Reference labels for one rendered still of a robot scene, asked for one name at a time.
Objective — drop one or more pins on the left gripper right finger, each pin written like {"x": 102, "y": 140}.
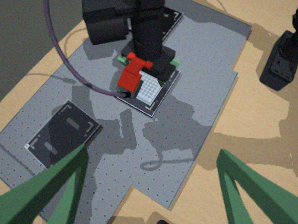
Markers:
{"x": 278, "y": 204}

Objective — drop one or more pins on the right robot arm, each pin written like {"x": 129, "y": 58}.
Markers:
{"x": 106, "y": 21}

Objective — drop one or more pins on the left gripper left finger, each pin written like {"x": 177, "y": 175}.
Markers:
{"x": 22, "y": 204}

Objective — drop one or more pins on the white well plate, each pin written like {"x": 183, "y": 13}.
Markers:
{"x": 149, "y": 89}

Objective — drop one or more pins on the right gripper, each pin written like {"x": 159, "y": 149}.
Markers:
{"x": 150, "y": 58}

